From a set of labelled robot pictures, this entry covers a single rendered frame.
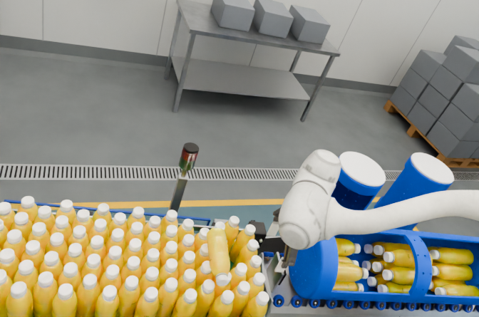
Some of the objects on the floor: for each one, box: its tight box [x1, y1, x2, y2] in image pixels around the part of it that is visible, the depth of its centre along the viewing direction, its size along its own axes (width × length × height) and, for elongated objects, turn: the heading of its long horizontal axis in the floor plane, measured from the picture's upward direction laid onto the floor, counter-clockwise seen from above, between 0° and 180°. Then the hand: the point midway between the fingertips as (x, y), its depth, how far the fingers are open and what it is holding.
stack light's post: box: [168, 172, 187, 214], centre depth 194 cm, size 4×4×110 cm
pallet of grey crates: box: [383, 35, 479, 168], centre depth 484 cm, size 120×80×119 cm
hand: (275, 250), depth 126 cm, fingers open, 13 cm apart
